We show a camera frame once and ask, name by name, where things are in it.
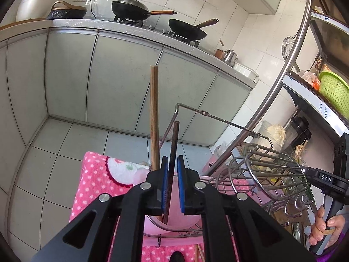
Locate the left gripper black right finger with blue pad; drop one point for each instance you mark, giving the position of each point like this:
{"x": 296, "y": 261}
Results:
{"x": 235, "y": 227}

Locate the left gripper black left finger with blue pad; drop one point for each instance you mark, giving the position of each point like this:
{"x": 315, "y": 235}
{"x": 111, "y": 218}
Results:
{"x": 110, "y": 228}

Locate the dark brown chopstick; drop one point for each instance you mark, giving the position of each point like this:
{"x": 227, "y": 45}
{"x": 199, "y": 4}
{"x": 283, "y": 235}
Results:
{"x": 170, "y": 172}

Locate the light wooden chopstick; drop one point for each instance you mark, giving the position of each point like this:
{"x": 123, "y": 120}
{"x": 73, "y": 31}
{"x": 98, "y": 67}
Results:
{"x": 154, "y": 119}

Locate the person's right hand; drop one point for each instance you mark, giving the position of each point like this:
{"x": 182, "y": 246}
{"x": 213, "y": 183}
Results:
{"x": 318, "y": 228}

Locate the pink polka dot towel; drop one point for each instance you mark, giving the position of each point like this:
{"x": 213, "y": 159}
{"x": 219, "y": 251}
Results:
{"x": 102, "y": 174}

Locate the black blender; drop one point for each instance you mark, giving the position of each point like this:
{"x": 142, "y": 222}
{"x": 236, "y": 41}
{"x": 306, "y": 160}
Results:
{"x": 297, "y": 132}

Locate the pink drip tray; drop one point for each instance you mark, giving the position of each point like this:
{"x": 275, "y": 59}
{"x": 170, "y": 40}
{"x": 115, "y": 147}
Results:
{"x": 166, "y": 240}

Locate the napa cabbage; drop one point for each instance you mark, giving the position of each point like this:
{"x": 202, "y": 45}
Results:
{"x": 278, "y": 134}

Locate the pink left utensil cup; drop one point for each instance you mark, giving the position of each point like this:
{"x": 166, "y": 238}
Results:
{"x": 175, "y": 223}

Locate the green plastic colander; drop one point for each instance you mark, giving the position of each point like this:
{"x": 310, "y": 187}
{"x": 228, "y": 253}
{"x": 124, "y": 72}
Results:
{"x": 335, "y": 89}

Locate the steel kettle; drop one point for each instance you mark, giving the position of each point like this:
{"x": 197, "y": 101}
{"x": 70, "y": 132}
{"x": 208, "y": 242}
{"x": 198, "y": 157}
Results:
{"x": 229, "y": 57}

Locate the copper small pot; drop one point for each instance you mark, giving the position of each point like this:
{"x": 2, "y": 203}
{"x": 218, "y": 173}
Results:
{"x": 220, "y": 50}

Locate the open black wok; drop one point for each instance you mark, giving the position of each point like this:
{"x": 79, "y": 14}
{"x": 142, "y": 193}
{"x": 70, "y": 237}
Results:
{"x": 189, "y": 31}

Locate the gas stove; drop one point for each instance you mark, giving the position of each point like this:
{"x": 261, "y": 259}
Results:
{"x": 165, "y": 30}

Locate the black and gold pot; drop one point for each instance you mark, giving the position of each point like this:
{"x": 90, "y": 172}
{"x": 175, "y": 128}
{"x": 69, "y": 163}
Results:
{"x": 64, "y": 10}

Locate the lidded black wok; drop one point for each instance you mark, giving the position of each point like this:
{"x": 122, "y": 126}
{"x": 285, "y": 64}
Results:
{"x": 135, "y": 10}

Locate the white rice cooker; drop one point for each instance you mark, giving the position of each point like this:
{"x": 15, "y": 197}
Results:
{"x": 32, "y": 9}

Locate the steel wire utensil rack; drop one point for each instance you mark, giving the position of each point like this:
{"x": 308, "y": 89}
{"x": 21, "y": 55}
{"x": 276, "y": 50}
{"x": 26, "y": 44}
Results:
{"x": 262, "y": 173}

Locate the wire mesh strainer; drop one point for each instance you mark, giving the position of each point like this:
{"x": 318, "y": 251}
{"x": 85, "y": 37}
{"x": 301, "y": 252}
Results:
{"x": 287, "y": 45}

